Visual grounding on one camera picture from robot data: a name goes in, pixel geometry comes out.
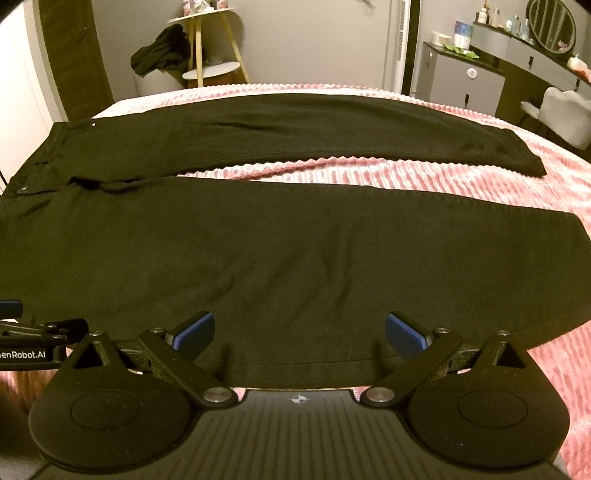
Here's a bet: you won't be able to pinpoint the black pants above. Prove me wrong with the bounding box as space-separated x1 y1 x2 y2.
0 93 591 389

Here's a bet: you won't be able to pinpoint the white round hamper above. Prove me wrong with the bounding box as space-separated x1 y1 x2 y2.
133 69 185 96

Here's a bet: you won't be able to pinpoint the grey cabinet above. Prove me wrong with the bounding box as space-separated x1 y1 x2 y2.
415 42 505 115

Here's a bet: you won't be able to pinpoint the white fluffy chair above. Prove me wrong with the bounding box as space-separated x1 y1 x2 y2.
520 87 590 150

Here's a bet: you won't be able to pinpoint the black clothes pile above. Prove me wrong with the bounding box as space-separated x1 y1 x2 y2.
130 24 190 76

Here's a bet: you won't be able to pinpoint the white round side table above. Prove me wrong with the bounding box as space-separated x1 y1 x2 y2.
166 6 250 87

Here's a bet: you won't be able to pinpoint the grey vanity desk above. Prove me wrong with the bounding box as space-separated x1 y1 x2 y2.
471 23 590 99

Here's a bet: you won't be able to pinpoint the dark wooden door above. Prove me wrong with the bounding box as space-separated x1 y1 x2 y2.
38 0 114 121

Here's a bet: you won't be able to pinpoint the round black mirror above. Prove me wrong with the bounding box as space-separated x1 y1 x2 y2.
526 0 577 55

